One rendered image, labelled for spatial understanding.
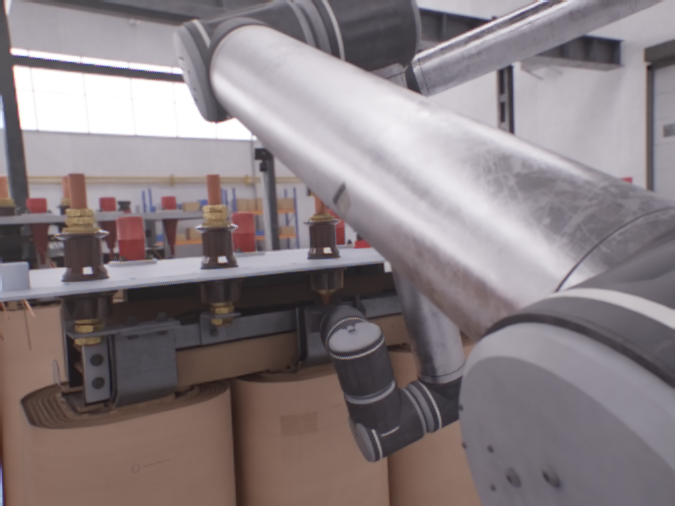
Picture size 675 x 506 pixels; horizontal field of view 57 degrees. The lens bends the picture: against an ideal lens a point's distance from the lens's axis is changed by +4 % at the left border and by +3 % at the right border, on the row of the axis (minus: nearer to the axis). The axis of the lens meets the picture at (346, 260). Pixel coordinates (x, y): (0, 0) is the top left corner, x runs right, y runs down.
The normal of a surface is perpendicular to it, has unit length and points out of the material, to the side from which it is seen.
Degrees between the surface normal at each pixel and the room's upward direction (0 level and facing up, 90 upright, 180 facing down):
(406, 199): 74
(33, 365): 90
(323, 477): 90
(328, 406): 90
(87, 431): 90
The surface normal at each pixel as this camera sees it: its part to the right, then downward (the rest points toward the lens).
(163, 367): 0.54, 0.02
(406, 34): 0.44, 0.50
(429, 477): -0.07, 0.07
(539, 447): -0.89, 0.35
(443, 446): 0.22, 0.05
